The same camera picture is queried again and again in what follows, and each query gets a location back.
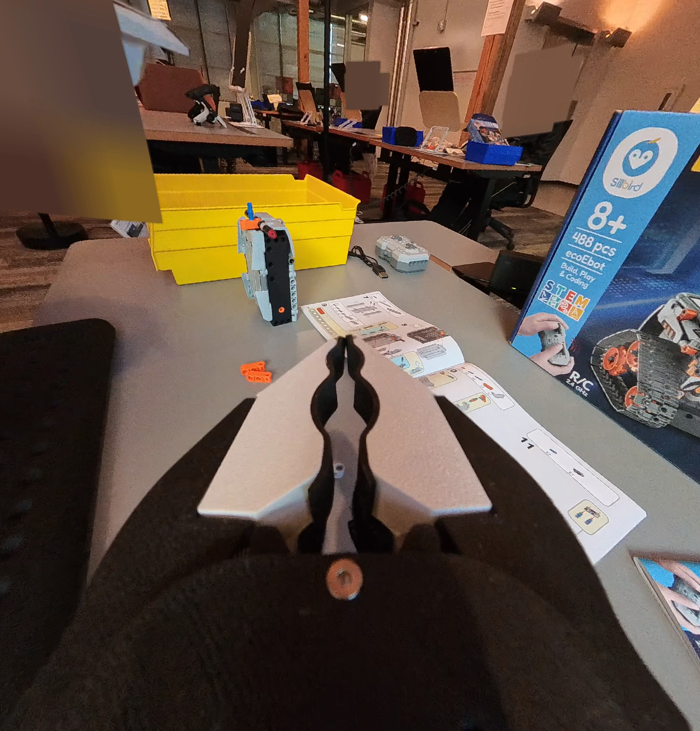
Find black usb cable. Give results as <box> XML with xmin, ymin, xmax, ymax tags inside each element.
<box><xmin>348</xmin><ymin>246</ymin><xmax>389</xmax><ymax>279</ymax></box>

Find black white gripper device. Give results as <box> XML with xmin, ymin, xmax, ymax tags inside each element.
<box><xmin>185</xmin><ymin>85</ymin><xmax>228</xmax><ymax>126</ymax></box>

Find instruction booklet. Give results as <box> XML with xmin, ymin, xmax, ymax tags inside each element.
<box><xmin>300</xmin><ymin>291</ymin><xmax>647</xmax><ymax>563</ymax></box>

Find grey black robot body model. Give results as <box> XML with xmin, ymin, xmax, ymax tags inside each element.
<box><xmin>237</xmin><ymin>203</ymin><xmax>298</xmax><ymax>327</ymax></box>

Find black electronic device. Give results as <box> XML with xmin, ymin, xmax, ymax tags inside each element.
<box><xmin>454</xmin><ymin>250</ymin><xmax>545</xmax><ymax>309</ymax></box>

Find clear plastic tray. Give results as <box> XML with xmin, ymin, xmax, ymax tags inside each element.
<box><xmin>424</xmin><ymin>126</ymin><xmax>465</xmax><ymax>155</ymax></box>

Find long grey table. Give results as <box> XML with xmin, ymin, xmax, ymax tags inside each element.
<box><xmin>139</xmin><ymin>109</ymin><xmax>293</xmax><ymax>172</ymax></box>

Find black office chair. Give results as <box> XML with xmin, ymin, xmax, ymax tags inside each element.
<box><xmin>487</xmin><ymin>120</ymin><xmax>573</xmax><ymax>249</ymax></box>

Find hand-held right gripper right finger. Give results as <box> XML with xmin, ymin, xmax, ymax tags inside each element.
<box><xmin>346</xmin><ymin>336</ymin><xmax>493</xmax><ymax>552</ymax></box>

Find wooden post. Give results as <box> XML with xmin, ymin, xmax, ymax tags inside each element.
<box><xmin>464</xmin><ymin>0</ymin><xmax>525</xmax><ymax>132</ymax></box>

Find wooden table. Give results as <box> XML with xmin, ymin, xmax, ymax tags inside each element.
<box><xmin>370</xmin><ymin>137</ymin><xmax>542</xmax><ymax>241</ymax></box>

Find yellow plastic parts bin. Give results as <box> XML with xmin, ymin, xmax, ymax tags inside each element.
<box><xmin>154</xmin><ymin>173</ymin><xmax>360</xmax><ymax>235</ymax></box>

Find grey battery box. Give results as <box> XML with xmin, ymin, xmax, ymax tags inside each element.
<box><xmin>375</xmin><ymin>235</ymin><xmax>431</xmax><ymax>272</ymax></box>

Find blue closed booklet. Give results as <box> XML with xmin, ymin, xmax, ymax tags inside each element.
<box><xmin>632</xmin><ymin>551</ymin><xmax>700</xmax><ymax>686</ymax></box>

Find brown cardboard box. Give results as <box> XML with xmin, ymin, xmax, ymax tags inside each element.
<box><xmin>139</xmin><ymin>63</ymin><xmax>205</xmax><ymax>112</ymax></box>

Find black round stand base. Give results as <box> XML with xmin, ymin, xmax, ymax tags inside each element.
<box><xmin>16</xmin><ymin>214</ymin><xmax>88</xmax><ymax>249</ymax></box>

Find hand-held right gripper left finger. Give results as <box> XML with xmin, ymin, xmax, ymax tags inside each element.
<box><xmin>197</xmin><ymin>336</ymin><xmax>346</xmax><ymax>554</ymax></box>

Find blue robot kit box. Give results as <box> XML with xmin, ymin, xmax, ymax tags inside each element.
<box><xmin>510</xmin><ymin>110</ymin><xmax>700</xmax><ymax>446</ymax></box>

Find blue toy kit box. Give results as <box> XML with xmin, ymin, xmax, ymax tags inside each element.
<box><xmin>467</xmin><ymin>114</ymin><xmax>507</xmax><ymax>146</ymax></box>

